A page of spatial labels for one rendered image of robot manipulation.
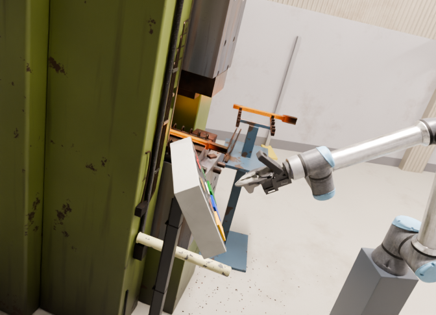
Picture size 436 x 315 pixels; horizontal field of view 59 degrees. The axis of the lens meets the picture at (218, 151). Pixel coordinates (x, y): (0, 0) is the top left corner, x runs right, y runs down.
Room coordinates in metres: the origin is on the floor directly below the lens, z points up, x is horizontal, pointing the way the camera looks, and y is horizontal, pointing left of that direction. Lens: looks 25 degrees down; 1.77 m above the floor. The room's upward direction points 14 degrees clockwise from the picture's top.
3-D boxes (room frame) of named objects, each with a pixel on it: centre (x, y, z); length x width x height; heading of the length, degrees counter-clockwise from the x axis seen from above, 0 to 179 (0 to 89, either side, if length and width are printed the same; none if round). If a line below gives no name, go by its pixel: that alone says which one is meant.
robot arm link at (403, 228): (1.68, -1.02, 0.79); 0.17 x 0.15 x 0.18; 14
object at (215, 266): (1.35, 0.04, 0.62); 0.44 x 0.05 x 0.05; 79
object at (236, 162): (2.24, -0.18, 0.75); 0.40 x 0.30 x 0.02; 0
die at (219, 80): (1.74, 0.27, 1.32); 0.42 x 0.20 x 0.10; 79
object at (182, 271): (1.80, 0.27, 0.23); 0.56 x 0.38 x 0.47; 79
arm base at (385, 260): (1.69, -1.02, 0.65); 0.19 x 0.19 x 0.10
